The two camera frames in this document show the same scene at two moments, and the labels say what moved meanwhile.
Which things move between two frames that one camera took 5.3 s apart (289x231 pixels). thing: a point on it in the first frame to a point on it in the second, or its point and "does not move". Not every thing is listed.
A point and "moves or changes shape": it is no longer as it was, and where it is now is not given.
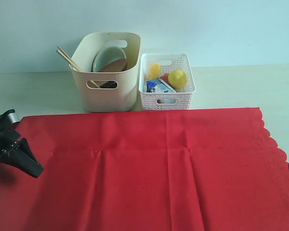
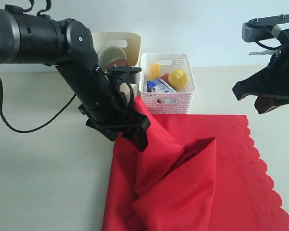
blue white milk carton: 157,85 does not move
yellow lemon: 177,78 does not move
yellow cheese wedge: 154,71 does not move
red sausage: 165,78 does not move
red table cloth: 216,170 moves or changes shape
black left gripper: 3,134 to 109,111
